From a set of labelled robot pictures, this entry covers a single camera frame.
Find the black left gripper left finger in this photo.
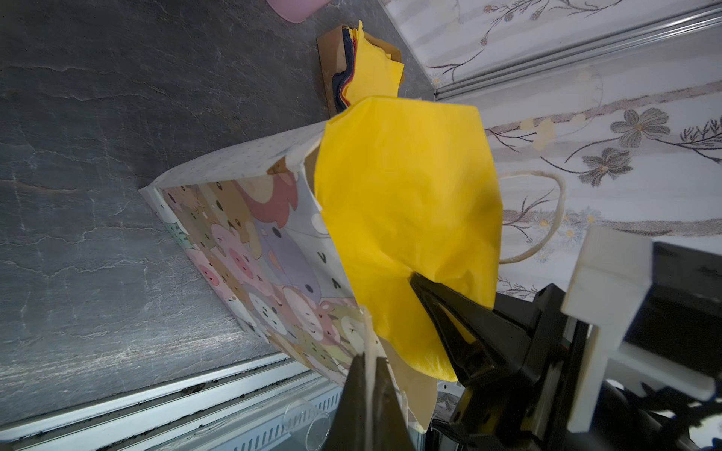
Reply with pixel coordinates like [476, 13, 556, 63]
[323, 354, 367, 451]

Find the single yellow paper napkin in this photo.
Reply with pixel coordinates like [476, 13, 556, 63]
[314, 97, 503, 381]

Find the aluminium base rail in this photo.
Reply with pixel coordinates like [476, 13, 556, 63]
[1, 353, 341, 450]

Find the pink straw holder cup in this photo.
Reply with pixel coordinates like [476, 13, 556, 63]
[267, 0, 330, 24]

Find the white paper gift bag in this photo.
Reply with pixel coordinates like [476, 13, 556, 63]
[141, 122, 442, 430]

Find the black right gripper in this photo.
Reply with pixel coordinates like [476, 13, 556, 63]
[410, 274, 589, 450]

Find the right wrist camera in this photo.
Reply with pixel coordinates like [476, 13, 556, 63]
[561, 225, 721, 432]

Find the clear round cap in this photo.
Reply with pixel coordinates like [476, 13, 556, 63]
[282, 398, 331, 451]

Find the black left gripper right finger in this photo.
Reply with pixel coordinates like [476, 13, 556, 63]
[373, 357, 415, 451]

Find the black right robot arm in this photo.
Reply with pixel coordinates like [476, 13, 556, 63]
[410, 274, 721, 450]

